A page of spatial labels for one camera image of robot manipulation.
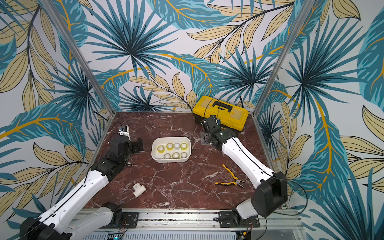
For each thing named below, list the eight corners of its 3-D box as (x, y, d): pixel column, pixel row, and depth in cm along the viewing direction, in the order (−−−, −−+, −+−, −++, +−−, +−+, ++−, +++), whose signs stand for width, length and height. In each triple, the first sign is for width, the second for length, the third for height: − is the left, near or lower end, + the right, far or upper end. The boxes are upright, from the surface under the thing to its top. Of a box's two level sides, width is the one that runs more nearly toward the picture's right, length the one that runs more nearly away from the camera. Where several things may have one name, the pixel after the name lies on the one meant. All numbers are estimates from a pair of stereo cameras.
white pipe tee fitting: (136, 197, 82) (134, 196, 79) (131, 188, 85) (130, 186, 82) (146, 190, 84) (145, 188, 82) (142, 182, 87) (140, 180, 85)
